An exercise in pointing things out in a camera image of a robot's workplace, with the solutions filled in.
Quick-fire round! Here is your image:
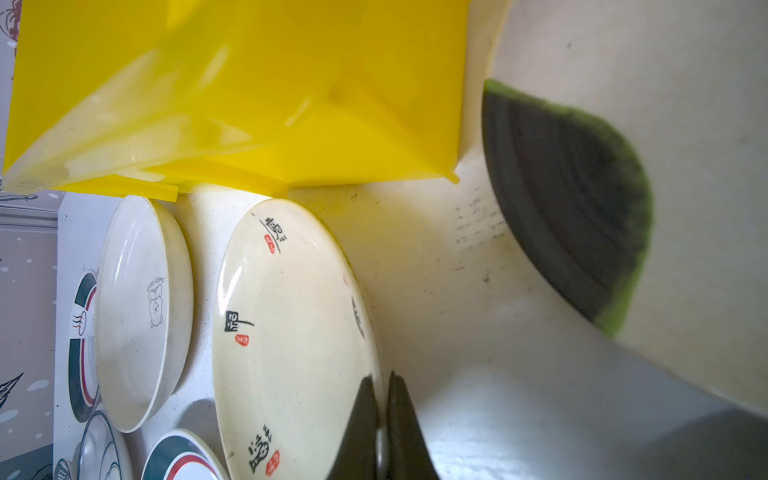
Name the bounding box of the cream plate with dark patch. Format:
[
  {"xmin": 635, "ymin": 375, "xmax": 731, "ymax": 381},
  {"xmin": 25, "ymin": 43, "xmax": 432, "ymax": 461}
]
[{"xmin": 481, "ymin": 1, "xmax": 767, "ymax": 415}]

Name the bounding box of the yellow plastic bin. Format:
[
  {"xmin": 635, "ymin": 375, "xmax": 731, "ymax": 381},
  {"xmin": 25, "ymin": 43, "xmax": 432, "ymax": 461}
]
[{"xmin": 2, "ymin": 1, "xmax": 469, "ymax": 201}]

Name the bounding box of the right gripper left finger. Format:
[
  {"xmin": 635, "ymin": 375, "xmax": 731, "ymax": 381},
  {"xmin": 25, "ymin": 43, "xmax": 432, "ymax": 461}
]
[{"xmin": 327, "ymin": 376, "xmax": 379, "ymax": 480}]

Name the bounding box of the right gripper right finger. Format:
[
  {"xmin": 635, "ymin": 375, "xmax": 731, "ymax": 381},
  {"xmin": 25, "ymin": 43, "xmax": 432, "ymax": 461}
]
[{"xmin": 386, "ymin": 372, "xmax": 440, "ymax": 480}]

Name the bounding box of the plain cream plate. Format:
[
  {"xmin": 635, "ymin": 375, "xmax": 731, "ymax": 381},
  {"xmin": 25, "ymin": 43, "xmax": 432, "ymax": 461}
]
[{"xmin": 94, "ymin": 196, "xmax": 194, "ymax": 433}]

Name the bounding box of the cream plate with black characters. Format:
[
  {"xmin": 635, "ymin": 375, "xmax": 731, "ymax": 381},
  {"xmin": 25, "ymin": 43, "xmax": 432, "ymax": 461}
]
[{"xmin": 212, "ymin": 199, "xmax": 383, "ymax": 479}]

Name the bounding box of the green red rimmed white plate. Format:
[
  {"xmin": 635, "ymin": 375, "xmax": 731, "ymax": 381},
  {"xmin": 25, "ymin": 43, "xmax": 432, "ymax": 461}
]
[{"xmin": 141, "ymin": 428, "xmax": 229, "ymax": 480}]

